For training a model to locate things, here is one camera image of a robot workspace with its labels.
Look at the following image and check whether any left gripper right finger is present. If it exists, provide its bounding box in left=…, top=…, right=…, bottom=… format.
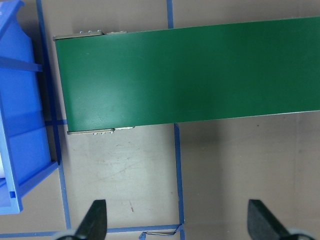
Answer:
left=247, top=199, right=290, bottom=240

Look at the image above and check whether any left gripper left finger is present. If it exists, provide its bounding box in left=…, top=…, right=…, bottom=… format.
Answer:
left=74, top=199, right=107, bottom=240

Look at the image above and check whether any left blue plastic bin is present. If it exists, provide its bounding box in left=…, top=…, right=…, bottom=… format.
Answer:
left=0, top=0, right=58, bottom=215

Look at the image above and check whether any green conveyor belt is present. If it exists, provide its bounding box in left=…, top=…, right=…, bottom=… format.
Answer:
left=54, top=16, right=320, bottom=134

